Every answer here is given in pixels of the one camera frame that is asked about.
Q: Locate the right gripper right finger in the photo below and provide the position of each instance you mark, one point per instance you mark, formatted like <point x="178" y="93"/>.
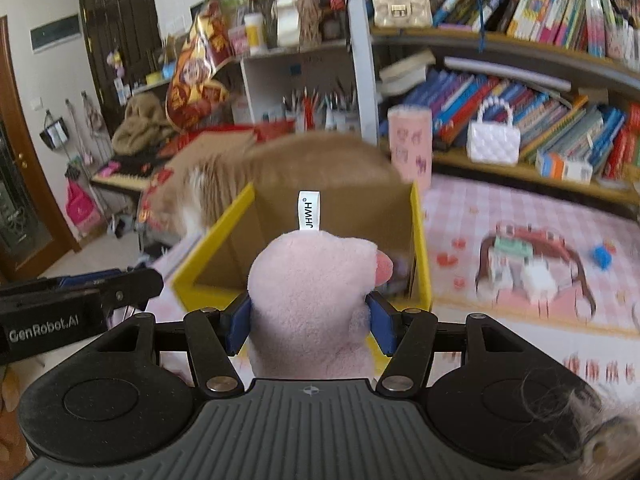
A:
<point x="407" y="337"/>

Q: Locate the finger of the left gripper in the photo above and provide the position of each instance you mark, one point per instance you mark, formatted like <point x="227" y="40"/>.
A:
<point x="42" y="284"/>
<point x="132" y="289"/>

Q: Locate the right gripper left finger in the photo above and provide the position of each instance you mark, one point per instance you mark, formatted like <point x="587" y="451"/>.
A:
<point x="213" y="336"/>

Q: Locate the large pink plush toy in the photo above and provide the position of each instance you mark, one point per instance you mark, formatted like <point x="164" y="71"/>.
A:
<point x="308" y="289"/>

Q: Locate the mint green stapler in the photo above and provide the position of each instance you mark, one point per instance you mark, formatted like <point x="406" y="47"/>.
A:
<point x="512" y="248"/>

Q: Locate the orange fluffy cat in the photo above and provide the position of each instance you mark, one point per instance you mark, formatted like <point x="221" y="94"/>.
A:
<point x="270" y="169"/>

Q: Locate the electric keyboard piano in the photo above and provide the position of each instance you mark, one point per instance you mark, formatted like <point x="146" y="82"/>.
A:
<point x="128" y="175"/>

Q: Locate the yellow cardboard box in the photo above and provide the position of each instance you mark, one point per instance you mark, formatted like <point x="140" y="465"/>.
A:
<point x="390" y="216"/>

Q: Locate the red gold snack bag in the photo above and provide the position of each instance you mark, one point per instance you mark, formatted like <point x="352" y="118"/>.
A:
<point x="194" y="93"/>

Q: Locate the pink cartoon cup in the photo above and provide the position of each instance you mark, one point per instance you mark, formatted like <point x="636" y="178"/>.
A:
<point x="410" y="132"/>

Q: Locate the blue small box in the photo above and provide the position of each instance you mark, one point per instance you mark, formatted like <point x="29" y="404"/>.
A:
<point x="602" y="257"/>

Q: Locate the white quilted pearl handbag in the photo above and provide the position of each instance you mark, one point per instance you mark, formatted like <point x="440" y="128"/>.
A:
<point x="494" y="143"/>

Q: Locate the orange white medicine box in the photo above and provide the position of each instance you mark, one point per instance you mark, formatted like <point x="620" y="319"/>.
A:
<point x="557" y="167"/>

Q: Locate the row of books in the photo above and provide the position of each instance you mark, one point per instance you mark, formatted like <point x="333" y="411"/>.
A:
<point x="574" y="127"/>

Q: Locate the white side shelf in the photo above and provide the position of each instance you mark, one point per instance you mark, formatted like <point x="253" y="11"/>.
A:
<point x="273" y="83"/>

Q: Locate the cream pearl handbag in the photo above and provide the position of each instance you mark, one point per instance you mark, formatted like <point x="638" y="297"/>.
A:
<point x="402" y="13"/>

